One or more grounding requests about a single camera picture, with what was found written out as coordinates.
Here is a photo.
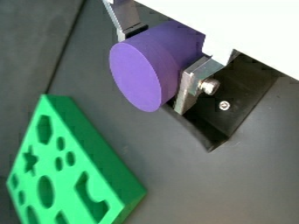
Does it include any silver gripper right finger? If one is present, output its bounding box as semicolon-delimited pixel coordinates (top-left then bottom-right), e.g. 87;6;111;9
173;56;224;115

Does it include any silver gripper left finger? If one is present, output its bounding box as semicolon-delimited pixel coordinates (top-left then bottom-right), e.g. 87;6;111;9
101;0;148;42

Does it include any purple cylinder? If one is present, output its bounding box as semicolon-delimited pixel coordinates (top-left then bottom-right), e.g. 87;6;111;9
108;21;205;112

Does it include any black curved cradle stand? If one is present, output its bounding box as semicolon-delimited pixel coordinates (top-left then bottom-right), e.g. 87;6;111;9
165;52;279;151

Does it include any green foam shape-sorter block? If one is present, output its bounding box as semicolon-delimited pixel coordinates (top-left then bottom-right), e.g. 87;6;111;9
5;94;145;224

